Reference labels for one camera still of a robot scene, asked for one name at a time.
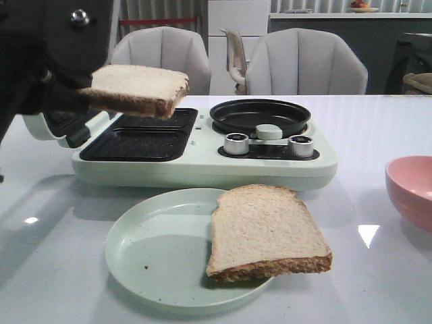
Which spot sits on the beige office chair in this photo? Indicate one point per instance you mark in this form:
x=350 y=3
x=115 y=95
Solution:
x=236 y=63

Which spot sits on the right silver control knob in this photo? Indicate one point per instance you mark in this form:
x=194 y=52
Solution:
x=301 y=146

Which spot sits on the green breakfast maker base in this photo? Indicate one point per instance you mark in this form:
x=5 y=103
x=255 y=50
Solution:
x=186 y=151

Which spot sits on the white bread slice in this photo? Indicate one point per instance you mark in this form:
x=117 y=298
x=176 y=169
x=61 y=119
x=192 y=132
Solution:
x=260 y=231
x=137 y=90

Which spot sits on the black round frying pan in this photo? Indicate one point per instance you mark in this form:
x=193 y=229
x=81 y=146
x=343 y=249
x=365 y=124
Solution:
x=244 y=115

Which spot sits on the fruit bowl on counter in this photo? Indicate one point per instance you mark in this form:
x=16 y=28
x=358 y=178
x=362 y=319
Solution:
x=360 y=7

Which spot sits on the pink bowl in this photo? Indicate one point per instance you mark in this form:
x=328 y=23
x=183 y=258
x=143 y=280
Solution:
x=408 y=183

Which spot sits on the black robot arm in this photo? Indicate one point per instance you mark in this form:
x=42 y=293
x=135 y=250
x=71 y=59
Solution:
x=49 y=50

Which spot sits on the green breakfast maker lid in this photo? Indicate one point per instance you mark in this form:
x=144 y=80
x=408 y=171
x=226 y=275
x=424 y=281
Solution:
x=71 y=131

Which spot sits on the grey upholstered chair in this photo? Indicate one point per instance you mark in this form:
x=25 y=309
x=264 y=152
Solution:
x=301 y=61
x=168 y=48

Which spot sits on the left silver control knob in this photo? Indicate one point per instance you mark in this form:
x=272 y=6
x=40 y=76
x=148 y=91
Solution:
x=236 y=144

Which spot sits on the silver control knob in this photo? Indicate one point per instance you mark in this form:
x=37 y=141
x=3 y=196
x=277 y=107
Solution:
x=301 y=146
x=236 y=144

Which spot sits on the right grey upholstered chair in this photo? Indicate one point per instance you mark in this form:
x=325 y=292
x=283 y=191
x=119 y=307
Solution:
x=301 y=61

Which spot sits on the left grey upholstered chair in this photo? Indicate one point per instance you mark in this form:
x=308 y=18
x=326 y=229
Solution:
x=168 y=48

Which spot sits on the light green round plate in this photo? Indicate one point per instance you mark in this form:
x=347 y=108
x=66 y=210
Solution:
x=159 y=249

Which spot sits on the white cabinet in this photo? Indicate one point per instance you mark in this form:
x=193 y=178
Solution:
x=250 y=19

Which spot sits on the dark grey counter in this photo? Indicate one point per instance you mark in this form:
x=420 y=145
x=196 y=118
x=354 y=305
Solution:
x=390 y=45

